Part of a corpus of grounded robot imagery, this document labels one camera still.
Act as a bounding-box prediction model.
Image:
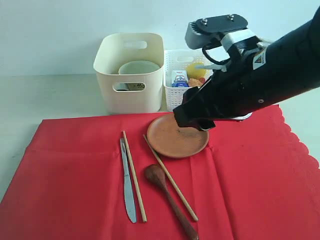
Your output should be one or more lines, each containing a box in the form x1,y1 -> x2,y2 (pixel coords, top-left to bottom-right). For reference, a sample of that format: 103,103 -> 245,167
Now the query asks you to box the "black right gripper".
173,44 -> 283,131

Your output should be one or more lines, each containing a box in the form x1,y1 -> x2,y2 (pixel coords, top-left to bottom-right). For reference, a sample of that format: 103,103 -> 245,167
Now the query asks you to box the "brown round plate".
146,113 -> 210,159

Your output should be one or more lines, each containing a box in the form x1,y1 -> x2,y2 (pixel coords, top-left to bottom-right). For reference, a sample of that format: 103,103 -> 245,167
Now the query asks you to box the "fried breaded nugget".
188,78 -> 203,88

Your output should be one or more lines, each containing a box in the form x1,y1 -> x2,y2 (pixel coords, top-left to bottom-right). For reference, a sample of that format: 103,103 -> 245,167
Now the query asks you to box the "red sausage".
198,77 -> 206,84

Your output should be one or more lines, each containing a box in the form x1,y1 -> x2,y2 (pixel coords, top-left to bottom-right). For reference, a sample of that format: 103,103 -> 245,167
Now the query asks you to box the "blue white milk carton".
171,70 -> 189,88

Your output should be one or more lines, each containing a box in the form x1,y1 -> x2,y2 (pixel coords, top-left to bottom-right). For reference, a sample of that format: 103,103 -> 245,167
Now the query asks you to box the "yellow lemon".
185,62 -> 207,79

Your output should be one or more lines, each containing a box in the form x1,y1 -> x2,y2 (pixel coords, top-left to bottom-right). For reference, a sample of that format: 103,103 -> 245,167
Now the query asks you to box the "dark wooden spoon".
144,164 -> 199,240

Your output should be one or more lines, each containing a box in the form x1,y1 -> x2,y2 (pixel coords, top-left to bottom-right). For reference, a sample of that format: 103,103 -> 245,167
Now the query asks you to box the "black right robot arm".
173,12 -> 320,131

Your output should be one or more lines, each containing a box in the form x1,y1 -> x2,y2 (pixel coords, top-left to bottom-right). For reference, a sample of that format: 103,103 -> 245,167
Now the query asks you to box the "white perforated plastic basket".
163,49 -> 212,112

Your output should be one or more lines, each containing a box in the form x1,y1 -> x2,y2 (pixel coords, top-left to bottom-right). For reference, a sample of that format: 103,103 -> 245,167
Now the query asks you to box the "left wooden chopstick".
122,130 -> 148,223

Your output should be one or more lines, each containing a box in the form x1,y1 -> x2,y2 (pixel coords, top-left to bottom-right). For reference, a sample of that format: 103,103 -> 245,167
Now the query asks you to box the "wooden chopstick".
122,130 -> 148,223
143,134 -> 199,222

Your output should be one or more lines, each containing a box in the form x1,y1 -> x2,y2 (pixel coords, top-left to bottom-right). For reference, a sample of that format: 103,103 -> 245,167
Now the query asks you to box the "right wooden chopstick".
143,134 -> 199,222

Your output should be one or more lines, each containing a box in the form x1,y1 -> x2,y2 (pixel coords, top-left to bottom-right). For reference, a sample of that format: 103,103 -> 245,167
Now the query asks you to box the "metal table knife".
120,138 -> 137,224

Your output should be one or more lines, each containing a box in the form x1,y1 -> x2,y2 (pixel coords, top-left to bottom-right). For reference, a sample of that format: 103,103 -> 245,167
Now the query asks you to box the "cream plastic storage bin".
93,33 -> 165,114

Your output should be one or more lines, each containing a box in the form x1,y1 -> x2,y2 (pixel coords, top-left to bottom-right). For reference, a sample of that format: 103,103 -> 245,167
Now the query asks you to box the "red table cloth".
0,105 -> 320,240

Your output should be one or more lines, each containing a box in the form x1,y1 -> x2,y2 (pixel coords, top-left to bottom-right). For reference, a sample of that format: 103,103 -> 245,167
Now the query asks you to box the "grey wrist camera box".
184,13 -> 271,72

